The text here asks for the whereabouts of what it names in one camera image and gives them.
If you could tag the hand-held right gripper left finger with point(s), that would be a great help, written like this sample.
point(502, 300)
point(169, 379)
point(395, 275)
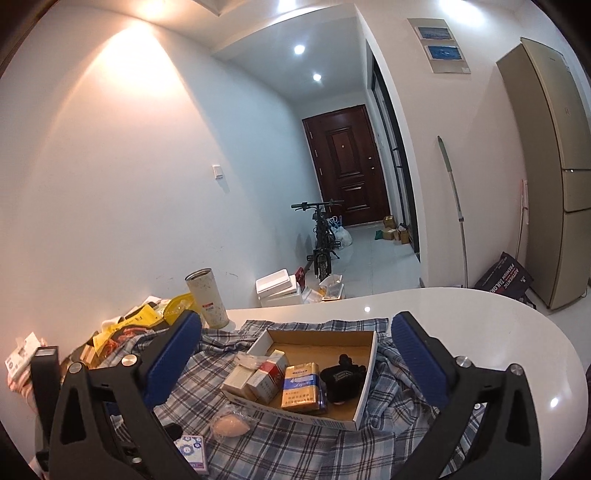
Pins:
point(173, 357)

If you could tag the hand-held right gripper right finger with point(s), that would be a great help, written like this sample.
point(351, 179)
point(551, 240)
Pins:
point(418, 364)

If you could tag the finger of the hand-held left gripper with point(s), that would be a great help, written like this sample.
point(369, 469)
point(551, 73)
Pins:
point(44, 392)

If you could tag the small cream box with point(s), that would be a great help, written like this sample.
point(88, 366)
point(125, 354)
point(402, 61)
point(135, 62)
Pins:
point(238, 381)

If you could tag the white-edged cardboard box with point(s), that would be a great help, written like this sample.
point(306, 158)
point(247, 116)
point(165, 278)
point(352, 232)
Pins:
point(323, 344)

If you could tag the red and white cigarette pack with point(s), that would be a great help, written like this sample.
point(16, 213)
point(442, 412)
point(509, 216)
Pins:
point(273, 368)

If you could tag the gold cigarette pack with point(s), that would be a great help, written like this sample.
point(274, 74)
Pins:
point(301, 385)

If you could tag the white printed box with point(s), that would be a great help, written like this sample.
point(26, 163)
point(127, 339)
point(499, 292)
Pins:
point(23, 353)

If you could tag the yellow plastic bags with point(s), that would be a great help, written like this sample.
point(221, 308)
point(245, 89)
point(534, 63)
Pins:
point(138, 319)

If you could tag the yellow plastic container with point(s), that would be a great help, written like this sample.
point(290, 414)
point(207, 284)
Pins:
point(178, 304)

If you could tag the pile of snack packets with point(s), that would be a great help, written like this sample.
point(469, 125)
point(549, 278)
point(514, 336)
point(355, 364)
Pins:
point(84, 353)

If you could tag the cream tumbler cup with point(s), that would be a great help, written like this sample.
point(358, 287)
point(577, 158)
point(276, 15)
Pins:
point(207, 300)

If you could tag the small black object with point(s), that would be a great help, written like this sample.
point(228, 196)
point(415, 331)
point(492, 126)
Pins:
point(173, 432)

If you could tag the clear plastic packet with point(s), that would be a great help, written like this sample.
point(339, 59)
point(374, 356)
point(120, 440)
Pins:
point(249, 361)

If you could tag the pink makeup puff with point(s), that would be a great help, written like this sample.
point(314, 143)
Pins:
point(231, 423)

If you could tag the blue and white patterned box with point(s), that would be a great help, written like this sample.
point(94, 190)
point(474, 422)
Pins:
point(194, 454)

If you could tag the white plastic bin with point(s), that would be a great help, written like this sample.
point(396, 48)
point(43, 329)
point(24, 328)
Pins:
point(330, 290)

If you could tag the black printed bag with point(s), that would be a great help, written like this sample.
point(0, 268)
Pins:
point(505, 279)

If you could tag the small cardboard box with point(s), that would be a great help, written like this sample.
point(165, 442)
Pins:
point(390, 222)
point(402, 235)

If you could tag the blue plaid shirt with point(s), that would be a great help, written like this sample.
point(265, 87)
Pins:
point(286, 445)

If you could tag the red tool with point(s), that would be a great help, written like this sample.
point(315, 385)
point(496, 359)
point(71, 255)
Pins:
point(301, 273)

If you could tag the white plastic bag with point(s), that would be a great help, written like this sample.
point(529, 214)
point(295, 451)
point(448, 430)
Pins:
point(342, 236)

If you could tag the black bicycle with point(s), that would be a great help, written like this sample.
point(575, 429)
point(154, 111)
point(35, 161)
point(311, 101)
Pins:
point(323, 240)

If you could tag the grey mop pole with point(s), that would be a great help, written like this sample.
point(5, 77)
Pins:
point(455, 207)

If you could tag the dark brown entrance door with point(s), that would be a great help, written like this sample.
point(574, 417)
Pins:
point(348, 166)

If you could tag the black-framed glass sliding door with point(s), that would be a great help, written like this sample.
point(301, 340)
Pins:
point(397, 152)

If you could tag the gold refrigerator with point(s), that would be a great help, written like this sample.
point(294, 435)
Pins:
point(549, 170)

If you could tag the white light switch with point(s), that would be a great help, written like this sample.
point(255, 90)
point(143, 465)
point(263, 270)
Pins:
point(217, 171)

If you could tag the grey wall panel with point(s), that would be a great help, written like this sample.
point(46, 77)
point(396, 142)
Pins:
point(441, 46)

